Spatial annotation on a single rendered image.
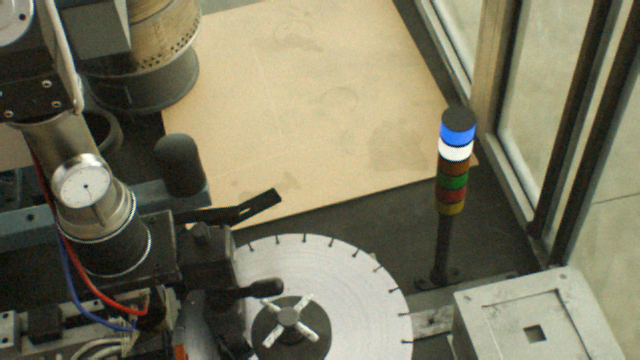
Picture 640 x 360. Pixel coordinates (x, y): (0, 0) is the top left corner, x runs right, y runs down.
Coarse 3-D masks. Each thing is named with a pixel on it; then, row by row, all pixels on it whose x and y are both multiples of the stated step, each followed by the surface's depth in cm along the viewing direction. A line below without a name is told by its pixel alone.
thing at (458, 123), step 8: (448, 112) 102; (456, 112) 102; (464, 112) 102; (472, 112) 102; (448, 120) 101; (456, 120) 101; (464, 120) 101; (472, 120) 101; (448, 128) 100; (456, 128) 100; (464, 128) 100; (472, 128) 100; (448, 136) 101; (456, 136) 101; (464, 136) 101; (472, 136) 102; (456, 144) 102; (464, 144) 102
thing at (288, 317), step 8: (304, 296) 105; (312, 296) 105; (264, 304) 104; (272, 304) 104; (296, 304) 104; (304, 304) 104; (280, 312) 103; (288, 312) 103; (296, 312) 103; (280, 320) 102; (288, 320) 102; (296, 320) 102; (280, 328) 102; (288, 328) 102; (296, 328) 102; (304, 328) 102; (272, 336) 101; (312, 336) 101; (264, 344) 101
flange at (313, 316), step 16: (288, 304) 108; (256, 320) 107; (272, 320) 107; (304, 320) 105; (320, 320) 107; (256, 336) 106; (288, 336) 104; (304, 336) 105; (320, 336) 105; (256, 352) 104; (272, 352) 104; (288, 352) 104; (304, 352) 104; (320, 352) 104
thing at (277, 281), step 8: (256, 280) 82; (264, 280) 81; (272, 280) 81; (280, 280) 81; (240, 288) 82; (248, 288) 81; (256, 288) 81; (264, 288) 81; (272, 288) 80; (280, 288) 81; (216, 296) 82; (224, 296) 82; (232, 296) 81; (240, 296) 81; (248, 296) 81; (256, 296) 81; (264, 296) 81; (272, 296) 81
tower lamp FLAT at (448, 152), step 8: (440, 136) 104; (440, 144) 104; (448, 144) 103; (472, 144) 104; (440, 152) 105; (448, 152) 104; (456, 152) 103; (464, 152) 103; (448, 160) 105; (456, 160) 105
